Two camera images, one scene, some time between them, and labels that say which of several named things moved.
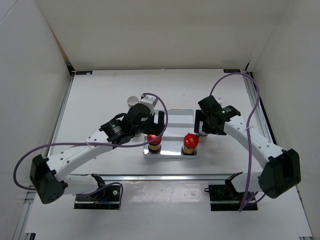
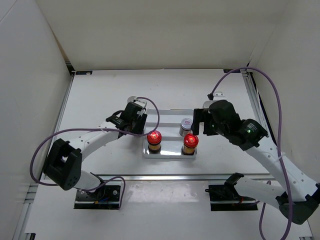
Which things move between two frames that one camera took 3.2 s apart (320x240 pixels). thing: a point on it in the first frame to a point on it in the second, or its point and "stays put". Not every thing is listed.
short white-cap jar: (203, 136) to (186, 124)
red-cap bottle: (154, 147) stays put
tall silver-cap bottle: (132, 100) stays put
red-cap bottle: (190, 142) stays put
